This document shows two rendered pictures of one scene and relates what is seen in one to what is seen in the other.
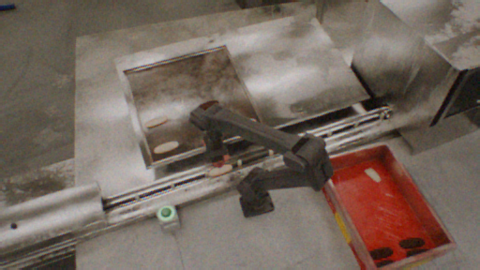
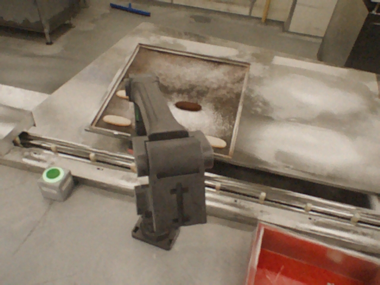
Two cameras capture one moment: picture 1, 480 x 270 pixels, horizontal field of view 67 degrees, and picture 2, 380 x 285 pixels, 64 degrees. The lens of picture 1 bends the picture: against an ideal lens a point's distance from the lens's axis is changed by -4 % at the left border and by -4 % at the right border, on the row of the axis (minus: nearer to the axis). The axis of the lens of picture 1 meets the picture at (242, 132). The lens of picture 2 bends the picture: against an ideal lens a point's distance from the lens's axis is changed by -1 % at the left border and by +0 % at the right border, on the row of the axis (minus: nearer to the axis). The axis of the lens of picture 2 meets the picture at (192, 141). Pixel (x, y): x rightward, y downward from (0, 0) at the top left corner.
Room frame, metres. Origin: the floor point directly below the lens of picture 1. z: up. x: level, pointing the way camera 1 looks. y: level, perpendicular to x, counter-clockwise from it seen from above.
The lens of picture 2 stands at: (0.36, -0.36, 1.61)
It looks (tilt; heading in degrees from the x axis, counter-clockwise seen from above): 43 degrees down; 32
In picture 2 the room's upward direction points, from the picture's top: 6 degrees clockwise
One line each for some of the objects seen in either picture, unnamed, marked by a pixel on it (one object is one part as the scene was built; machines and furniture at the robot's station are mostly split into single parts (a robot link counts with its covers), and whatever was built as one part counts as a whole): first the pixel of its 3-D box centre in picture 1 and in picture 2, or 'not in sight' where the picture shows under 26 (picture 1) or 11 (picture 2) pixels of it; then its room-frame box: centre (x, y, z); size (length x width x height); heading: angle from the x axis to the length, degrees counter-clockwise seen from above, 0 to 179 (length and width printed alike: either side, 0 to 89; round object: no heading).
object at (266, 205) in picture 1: (257, 199); (156, 223); (0.71, -0.06, 0.86); 0.12 x 0.09 x 0.08; 106
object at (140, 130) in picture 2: (215, 141); (145, 125); (0.84, 0.10, 1.04); 0.10 x 0.07 x 0.07; 23
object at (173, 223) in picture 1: (168, 219); (57, 186); (0.63, 0.27, 0.84); 0.08 x 0.08 x 0.11; 23
